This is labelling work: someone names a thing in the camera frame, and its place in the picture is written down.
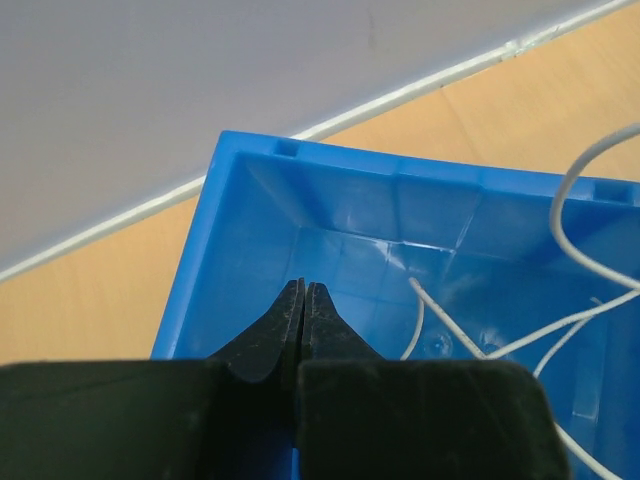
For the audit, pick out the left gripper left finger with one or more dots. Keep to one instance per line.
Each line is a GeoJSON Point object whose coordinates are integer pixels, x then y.
{"type": "Point", "coordinates": [228, 416]}

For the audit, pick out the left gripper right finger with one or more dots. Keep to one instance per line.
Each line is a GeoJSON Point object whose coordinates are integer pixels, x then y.
{"type": "Point", "coordinates": [361, 416]}

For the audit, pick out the large divided blue bin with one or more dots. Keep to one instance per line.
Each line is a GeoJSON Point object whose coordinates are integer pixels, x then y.
{"type": "Point", "coordinates": [477, 239]}

